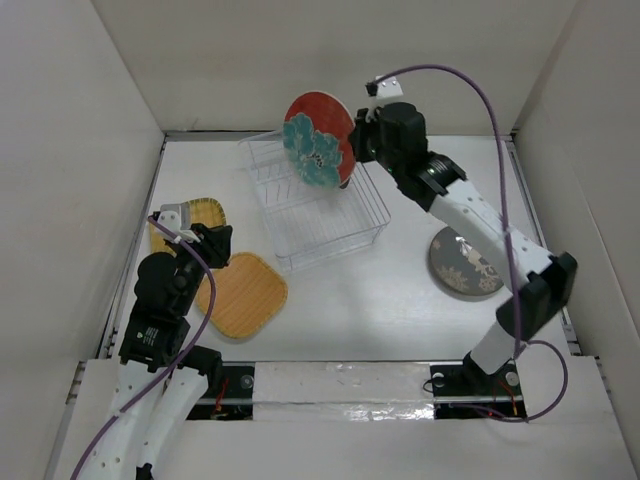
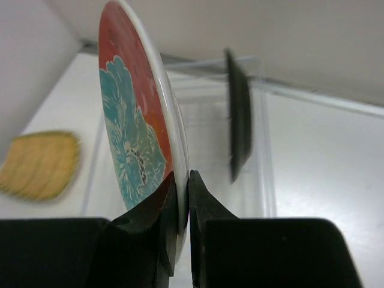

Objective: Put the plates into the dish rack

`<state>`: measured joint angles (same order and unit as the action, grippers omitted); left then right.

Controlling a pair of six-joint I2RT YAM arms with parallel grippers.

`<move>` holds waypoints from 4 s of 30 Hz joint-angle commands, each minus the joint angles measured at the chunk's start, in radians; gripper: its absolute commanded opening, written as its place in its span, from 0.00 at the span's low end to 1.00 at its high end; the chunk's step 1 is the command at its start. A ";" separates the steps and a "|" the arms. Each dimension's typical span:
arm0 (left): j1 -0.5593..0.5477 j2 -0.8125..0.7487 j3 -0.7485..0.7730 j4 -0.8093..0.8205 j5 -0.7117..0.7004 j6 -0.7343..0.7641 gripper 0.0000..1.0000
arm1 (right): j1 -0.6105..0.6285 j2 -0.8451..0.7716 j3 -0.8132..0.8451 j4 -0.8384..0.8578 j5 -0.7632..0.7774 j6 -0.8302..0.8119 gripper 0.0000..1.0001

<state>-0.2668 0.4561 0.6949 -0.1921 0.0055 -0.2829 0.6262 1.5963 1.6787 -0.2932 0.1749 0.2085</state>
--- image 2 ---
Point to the square bamboo tray near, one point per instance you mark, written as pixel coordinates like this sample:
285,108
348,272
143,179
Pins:
40,166

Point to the brown rimmed cream plate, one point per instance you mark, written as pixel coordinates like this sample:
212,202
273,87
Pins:
240,116

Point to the red teal floral plate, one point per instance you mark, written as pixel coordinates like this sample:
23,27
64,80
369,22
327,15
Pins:
143,120

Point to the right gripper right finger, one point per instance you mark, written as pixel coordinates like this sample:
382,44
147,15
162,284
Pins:
227,251

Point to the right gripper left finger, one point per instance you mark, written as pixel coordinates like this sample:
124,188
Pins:
137,249

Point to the white wire dish rack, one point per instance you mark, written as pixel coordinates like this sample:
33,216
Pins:
313,155

